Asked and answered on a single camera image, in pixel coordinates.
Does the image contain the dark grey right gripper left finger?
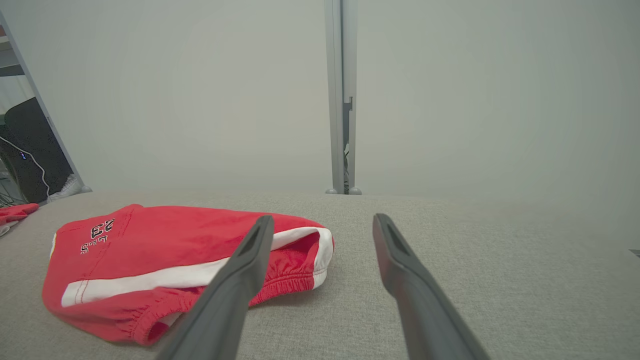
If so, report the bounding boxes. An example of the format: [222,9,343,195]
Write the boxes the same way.
[156,215,275,360]

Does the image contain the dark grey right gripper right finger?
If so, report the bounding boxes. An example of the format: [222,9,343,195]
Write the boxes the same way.
[372,213,492,360]

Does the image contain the red shorts with white stripe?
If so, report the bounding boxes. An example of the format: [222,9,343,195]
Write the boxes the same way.
[42,203,335,347]

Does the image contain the red jersey with white sleeves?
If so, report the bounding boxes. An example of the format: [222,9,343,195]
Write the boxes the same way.
[0,202,40,237]

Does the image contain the white sneaker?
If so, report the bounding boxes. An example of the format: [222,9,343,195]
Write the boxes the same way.
[48,174,85,202]

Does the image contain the black computer case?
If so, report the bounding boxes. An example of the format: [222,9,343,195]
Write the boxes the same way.
[0,97,76,205]

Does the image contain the grey metal frame leg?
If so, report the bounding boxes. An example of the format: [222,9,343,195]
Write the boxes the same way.
[0,10,93,194]

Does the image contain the grey partition post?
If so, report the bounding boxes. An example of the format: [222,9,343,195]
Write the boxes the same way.
[324,0,362,196]

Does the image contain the thin white cable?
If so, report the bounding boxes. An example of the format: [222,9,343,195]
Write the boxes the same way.
[0,135,51,201]

